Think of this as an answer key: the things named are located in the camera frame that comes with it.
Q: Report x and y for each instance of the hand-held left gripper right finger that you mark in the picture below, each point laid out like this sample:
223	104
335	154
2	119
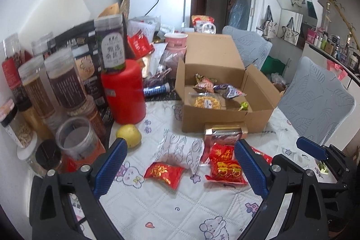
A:
250	169

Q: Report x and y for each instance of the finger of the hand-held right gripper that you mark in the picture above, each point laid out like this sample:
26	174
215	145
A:
334	182
310	147

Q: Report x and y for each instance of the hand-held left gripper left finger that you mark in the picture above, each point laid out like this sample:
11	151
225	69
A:
111	169

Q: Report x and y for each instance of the long red snack packet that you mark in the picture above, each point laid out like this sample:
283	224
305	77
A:
263	155

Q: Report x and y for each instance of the red foil snack packet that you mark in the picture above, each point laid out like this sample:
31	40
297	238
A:
226	172
222	152

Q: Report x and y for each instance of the gold snack box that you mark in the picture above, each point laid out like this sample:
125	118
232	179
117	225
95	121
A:
225	133

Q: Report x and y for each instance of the small red candy packet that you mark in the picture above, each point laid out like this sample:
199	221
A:
164	174

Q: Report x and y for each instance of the brown cardboard box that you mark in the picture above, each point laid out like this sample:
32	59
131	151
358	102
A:
213	119

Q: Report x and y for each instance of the green lollipop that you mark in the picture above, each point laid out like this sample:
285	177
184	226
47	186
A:
243	106

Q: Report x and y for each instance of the white printed snack packet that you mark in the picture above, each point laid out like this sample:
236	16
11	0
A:
180	150

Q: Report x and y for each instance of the silver snack packet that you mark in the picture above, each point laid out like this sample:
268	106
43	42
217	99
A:
230	91

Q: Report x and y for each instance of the clear bag of dark snacks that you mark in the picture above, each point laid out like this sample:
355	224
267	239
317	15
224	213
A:
173	63

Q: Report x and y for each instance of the yellow lemon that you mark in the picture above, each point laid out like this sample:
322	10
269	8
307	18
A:
129	135

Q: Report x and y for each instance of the grey leaf-pattern chair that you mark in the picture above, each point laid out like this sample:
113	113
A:
317	102
247	43

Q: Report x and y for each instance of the white printed quilted tablecloth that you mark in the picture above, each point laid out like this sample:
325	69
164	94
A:
168	209

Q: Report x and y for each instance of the plastic bag of goods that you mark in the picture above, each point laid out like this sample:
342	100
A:
278	81

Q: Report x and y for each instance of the red plastic canister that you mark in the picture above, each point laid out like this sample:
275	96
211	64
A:
123	93

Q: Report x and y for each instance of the pink gift box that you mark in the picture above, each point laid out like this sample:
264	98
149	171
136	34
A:
336	68

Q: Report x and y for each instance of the green bag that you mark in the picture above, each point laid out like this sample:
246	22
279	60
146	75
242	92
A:
272	65

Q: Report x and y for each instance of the blue tube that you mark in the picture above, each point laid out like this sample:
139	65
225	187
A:
157	89

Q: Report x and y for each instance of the cluster of clear food jars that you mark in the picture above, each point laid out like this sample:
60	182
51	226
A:
64	79

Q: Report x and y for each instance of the row of toiletry bottles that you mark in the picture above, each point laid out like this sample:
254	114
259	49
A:
334	47

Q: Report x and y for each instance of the black stand-up pouch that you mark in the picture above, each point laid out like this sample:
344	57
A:
87	68

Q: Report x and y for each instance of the canvas tote bag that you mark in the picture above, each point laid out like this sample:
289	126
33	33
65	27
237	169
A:
270	27

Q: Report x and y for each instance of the red foil bag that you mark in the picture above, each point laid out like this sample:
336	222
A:
140	46

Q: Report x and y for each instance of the white plastic basket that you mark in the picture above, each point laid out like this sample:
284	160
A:
142	30

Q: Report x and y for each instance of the stacked pink paper bowls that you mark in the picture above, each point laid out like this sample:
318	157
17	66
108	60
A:
175	41

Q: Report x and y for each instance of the red and white snack bag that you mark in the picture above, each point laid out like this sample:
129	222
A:
201	21

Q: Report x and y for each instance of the blue plastic cover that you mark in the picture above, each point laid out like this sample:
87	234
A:
239	6

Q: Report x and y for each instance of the brown paper bag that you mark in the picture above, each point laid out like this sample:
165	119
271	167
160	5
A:
109	10

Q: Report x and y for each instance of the round woven mat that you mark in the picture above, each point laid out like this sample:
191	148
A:
125	6

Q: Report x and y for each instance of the white foam board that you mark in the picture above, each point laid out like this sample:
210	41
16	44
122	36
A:
59	6

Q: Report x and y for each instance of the white fridge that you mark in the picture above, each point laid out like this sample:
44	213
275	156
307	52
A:
168	6

